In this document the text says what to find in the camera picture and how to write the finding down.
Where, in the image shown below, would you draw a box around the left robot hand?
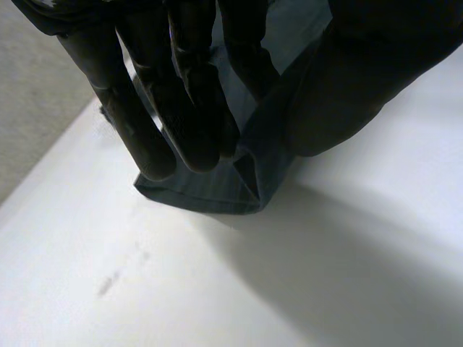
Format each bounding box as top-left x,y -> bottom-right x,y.
10,0 -> 463,182

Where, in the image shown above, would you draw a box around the dark blue shorts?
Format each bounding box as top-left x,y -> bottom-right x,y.
97,45 -> 326,215

